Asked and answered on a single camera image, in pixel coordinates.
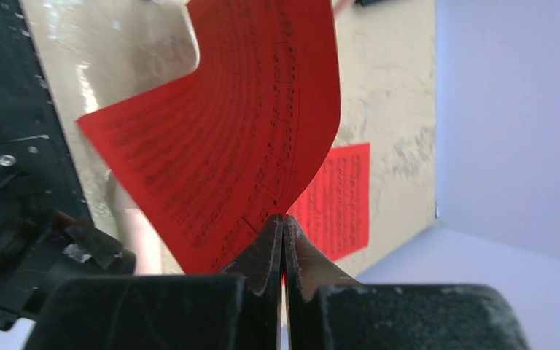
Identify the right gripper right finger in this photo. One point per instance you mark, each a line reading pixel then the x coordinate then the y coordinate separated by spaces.
pixel 328 309

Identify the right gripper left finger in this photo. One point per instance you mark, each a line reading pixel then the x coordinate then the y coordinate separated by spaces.
pixel 236 308

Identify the red sheet music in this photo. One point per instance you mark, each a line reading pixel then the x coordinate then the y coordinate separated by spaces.
pixel 209 157
pixel 334 209

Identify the pink microphone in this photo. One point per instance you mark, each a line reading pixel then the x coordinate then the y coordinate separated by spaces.
pixel 135 231

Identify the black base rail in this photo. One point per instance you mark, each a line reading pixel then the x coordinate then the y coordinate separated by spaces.
pixel 37 173

